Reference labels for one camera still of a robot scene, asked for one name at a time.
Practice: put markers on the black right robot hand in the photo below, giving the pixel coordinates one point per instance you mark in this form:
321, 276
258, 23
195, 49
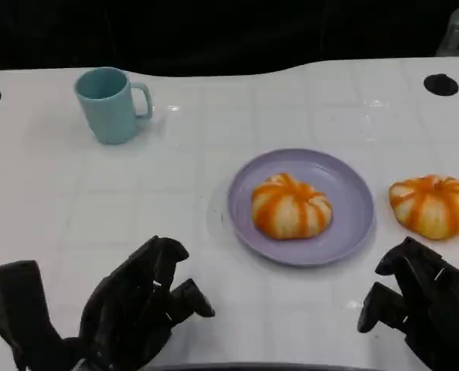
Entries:
442, 307

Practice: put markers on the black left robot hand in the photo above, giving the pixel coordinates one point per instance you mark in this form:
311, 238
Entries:
125, 309

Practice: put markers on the orange and white bread roll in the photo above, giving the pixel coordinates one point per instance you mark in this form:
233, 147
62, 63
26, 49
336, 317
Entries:
432, 206
291, 208

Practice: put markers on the lilac plate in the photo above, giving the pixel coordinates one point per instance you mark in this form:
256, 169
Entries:
330, 243

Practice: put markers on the pale green mug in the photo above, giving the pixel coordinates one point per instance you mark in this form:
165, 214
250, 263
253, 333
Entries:
107, 112

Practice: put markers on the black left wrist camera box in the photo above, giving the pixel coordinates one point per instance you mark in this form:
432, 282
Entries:
21, 305

